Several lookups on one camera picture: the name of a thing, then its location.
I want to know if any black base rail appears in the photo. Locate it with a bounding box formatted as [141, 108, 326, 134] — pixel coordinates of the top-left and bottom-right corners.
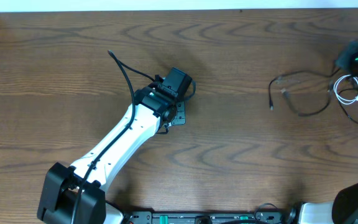
[122, 203, 296, 224]

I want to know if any black USB cable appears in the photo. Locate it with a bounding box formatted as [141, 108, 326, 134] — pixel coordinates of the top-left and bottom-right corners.
[268, 67, 343, 118]

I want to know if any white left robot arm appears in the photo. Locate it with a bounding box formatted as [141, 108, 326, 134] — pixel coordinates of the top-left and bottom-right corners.
[37, 87, 185, 223]

